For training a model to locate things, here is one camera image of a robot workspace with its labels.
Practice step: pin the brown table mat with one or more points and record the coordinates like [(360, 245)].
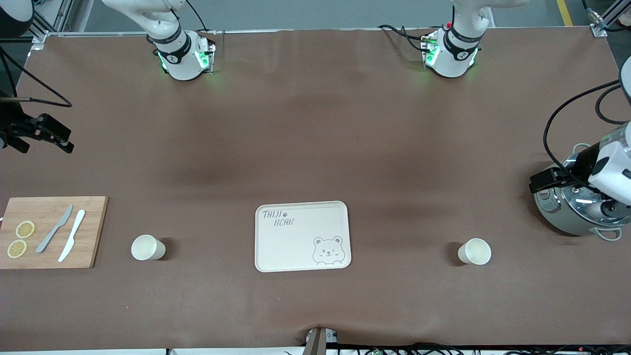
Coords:
[(315, 148)]

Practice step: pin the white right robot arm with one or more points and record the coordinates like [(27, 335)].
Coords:
[(182, 64)]

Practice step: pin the cream bear print tray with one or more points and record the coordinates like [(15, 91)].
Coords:
[(296, 246)]

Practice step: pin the white plastic knife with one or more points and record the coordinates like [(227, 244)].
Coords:
[(73, 236)]

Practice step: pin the yellow lemon slice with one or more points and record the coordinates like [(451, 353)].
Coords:
[(17, 249), (25, 229)]

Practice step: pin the white paper-like cup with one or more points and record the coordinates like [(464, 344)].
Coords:
[(144, 247), (477, 251)]

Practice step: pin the grey plastic knife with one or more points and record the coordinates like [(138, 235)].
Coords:
[(52, 234)]

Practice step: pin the steel pot with glass lid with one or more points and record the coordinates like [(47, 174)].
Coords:
[(567, 217)]

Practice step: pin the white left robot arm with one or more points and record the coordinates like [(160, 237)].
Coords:
[(451, 64)]

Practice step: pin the aluminium frame profile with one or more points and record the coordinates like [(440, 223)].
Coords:
[(606, 19), (54, 22)]

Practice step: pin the wooden cutting board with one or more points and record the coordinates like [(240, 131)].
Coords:
[(88, 236)]

